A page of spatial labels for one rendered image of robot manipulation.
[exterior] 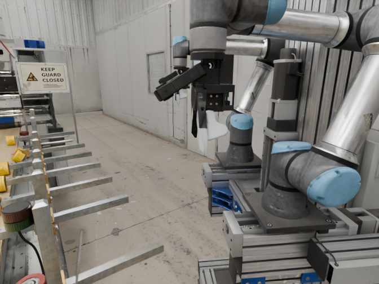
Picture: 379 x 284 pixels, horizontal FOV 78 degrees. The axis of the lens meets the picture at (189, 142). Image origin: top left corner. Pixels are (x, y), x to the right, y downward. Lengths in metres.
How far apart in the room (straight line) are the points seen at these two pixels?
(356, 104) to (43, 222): 0.83
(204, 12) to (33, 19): 9.27
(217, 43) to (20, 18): 9.29
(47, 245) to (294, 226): 0.69
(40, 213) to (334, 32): 0.90
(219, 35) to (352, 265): 0.73
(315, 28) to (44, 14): 9.31
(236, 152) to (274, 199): 0.47
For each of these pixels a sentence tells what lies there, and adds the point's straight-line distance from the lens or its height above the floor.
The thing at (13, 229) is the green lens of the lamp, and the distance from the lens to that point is 0.72.
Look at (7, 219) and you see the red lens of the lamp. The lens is 0.71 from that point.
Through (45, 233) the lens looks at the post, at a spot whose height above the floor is 1.08.
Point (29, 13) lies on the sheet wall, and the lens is 9.72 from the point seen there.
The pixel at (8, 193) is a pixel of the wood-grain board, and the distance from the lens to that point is 1.52.
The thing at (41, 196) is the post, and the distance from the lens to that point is 0.97.
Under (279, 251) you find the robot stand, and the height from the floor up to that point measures 0.92.
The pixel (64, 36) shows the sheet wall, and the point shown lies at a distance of 9.71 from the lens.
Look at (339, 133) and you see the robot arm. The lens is 0.70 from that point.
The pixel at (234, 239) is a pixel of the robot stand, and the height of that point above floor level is 0.97.
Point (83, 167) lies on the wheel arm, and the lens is 1.53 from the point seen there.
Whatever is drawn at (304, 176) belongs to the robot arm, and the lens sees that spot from 0.70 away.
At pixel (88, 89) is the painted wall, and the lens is 9.76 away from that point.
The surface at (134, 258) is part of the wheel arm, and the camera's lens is 0.94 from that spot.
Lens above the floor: 1.47
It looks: 16 degrees down
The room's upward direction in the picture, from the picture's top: straight up
